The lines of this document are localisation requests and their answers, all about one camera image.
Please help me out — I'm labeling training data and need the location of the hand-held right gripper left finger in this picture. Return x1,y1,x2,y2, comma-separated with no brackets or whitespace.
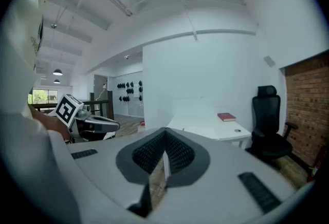
67,127,166,220

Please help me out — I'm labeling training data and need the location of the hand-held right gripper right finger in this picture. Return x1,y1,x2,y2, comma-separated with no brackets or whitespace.
150,127,316,224

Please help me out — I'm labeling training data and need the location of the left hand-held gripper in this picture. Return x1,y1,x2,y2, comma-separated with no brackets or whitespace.
54,93,121,143

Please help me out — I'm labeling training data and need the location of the person's left forearm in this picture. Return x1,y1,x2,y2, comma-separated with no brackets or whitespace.
28,104,72,143

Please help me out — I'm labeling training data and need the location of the dark wooden railing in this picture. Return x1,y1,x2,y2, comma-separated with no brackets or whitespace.
32,90,115,121

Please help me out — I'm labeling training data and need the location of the white desk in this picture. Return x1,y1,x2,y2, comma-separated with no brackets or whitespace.
166,101,253,150

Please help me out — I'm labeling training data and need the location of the red hardcover book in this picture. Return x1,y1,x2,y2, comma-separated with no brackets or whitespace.
217,112,236,123

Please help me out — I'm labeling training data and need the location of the window with green view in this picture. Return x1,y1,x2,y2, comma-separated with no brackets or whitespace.
27,89,59,105

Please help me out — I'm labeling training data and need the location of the black office chair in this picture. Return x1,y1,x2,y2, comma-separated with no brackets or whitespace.
245,85,299,163

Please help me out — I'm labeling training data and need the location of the person's white shirt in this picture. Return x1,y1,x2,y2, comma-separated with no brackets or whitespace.
0,0,87,224

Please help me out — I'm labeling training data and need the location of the red fire extinguisher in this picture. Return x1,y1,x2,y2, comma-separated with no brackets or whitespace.
306,147,325,183

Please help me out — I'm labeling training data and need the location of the white ceiling tube light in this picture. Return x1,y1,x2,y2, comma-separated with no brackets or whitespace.
100,0,134,17

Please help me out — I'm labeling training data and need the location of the white stand with cable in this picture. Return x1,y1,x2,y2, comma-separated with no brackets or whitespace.
95,83,108,102

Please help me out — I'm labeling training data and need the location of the group of black wall-hung headsets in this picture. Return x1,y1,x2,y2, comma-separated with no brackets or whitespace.
116,80,143,103

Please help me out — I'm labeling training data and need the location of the grey wall-mounted box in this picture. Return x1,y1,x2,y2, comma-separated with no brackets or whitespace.
263,55,277,68

